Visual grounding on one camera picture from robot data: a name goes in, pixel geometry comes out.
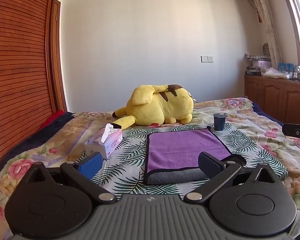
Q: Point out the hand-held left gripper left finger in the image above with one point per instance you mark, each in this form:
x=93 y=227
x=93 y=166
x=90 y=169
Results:
x=91 y=164

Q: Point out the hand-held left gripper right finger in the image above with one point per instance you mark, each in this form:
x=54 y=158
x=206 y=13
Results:
x=210 y=165

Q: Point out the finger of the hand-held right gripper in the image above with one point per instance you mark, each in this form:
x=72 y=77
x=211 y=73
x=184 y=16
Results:
x=292 y=129

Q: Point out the purple towel with grey underside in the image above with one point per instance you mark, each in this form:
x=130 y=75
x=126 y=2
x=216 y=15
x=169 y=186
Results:
x=185 y=147

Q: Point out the pink and white tissue box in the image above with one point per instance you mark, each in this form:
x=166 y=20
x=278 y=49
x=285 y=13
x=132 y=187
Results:
x=110 y=143

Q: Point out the wooden cabinet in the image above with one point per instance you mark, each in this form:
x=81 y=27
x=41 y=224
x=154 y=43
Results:
x=272 y=97

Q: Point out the small dark blue cup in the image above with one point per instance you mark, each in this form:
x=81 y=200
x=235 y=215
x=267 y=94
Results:
x=219 y=122

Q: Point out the leaf print sheet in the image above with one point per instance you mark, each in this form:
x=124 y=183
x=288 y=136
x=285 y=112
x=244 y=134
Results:
x=132 y=142

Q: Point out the clear plastic bag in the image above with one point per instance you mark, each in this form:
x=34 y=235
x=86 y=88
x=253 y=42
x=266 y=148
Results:
x=273 y=73

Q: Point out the red cloth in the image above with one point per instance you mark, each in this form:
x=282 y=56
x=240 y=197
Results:
x=54 y=117

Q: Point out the row of blue bottles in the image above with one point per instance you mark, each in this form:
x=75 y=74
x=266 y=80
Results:
x=287 y=67

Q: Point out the dark blue blanket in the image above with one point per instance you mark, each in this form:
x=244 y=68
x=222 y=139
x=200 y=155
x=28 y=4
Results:
x=27 y=140

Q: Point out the stack of boxes and books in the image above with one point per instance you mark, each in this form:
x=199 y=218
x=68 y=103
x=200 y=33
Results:
x=256 y=63

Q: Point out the yellow plush toy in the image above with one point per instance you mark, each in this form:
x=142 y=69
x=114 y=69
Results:
x=160 y=105

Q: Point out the patterned beige curtain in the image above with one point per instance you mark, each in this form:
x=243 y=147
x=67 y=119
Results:
x=265 y=12

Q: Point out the wooden slatted wardrobe door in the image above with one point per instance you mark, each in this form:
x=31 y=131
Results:
x=20 y=67

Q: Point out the white wall socket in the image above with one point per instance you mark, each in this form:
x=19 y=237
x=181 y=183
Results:
x=207 y=59

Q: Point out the wooden window frame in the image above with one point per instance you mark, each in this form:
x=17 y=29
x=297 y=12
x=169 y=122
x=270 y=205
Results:
x=296 y=22

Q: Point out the wooden door frame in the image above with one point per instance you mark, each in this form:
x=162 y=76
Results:
x=57 y=55

